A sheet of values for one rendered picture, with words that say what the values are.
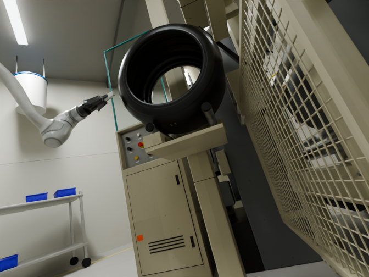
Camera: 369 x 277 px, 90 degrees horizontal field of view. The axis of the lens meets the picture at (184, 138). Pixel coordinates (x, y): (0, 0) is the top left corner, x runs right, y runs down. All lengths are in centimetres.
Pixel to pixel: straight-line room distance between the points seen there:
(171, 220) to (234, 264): 55
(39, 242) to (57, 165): 126
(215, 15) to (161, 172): 113
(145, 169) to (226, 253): 85
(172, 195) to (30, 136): 346
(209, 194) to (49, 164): 352
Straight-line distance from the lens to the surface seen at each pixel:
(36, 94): 399
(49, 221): 410
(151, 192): 156
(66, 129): 124
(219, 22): 133
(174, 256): 157
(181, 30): 107
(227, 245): 118
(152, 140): 86
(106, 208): 410
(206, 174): 114
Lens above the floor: 56
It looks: 17 degrees up
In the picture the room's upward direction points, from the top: 15 degrees counter-clockwise
